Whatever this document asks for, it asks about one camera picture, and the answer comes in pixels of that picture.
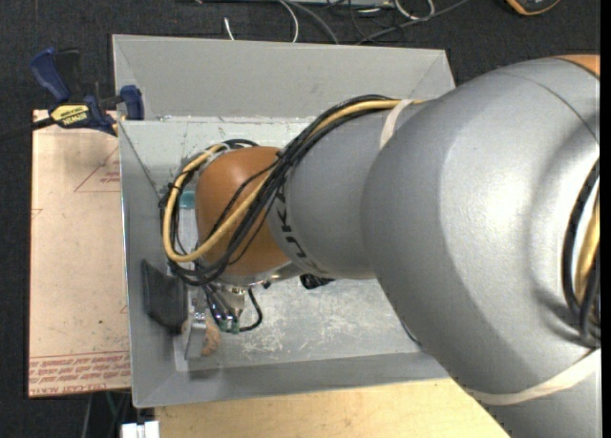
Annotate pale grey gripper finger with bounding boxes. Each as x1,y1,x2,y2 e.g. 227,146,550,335
183,312,208,361

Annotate tan lumpy object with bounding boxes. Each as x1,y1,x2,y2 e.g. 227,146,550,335
200,323,222,357

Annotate dark green flat block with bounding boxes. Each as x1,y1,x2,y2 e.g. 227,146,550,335
140,258,189,335

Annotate grey metal bin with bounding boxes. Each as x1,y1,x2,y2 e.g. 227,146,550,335
112,33,457,409

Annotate brown cardboard board, red print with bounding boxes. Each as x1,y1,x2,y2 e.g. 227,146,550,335
27,109,133,399

